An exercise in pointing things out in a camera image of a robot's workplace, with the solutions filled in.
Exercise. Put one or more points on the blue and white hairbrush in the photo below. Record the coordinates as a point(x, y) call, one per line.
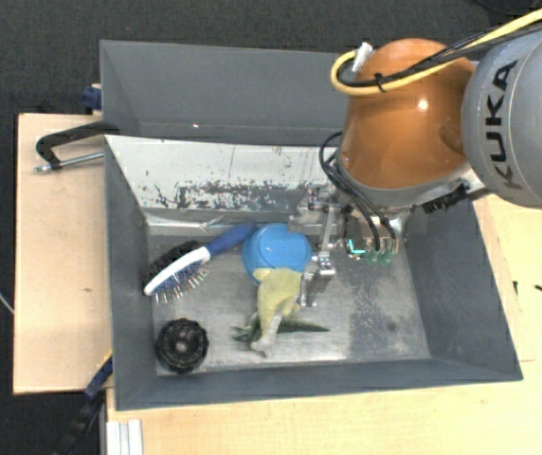
point(181, 266)

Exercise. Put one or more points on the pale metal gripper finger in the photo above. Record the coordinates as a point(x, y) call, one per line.
point(305, 288)
point(326, 268)

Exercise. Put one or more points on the black ribbed round wheel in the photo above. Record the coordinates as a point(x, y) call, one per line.
point(181, 345)

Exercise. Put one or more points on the pale wood board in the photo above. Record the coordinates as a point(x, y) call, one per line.
point(60, 254)

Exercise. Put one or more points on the yellow-green soft toy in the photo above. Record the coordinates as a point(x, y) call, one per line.
point(276, 296)

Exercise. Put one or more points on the blue bowl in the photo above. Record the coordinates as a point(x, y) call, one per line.
point(276, 249)

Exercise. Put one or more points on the grey metal bin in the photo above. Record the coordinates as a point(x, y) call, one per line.
point(384, 311)

